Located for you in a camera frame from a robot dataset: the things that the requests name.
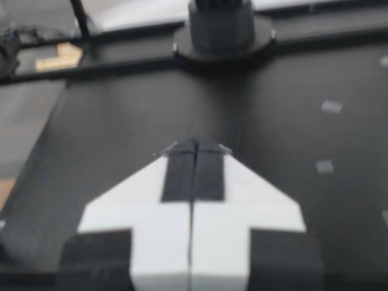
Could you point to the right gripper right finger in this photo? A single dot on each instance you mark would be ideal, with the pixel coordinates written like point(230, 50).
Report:
point(230, 218)

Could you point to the black frame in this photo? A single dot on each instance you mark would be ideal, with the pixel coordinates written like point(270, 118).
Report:
point(85, 30)

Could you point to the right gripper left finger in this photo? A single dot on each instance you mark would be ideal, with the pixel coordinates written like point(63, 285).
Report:
point(151, 218)

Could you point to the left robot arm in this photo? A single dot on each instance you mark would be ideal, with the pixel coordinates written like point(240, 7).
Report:
point(219, 30)

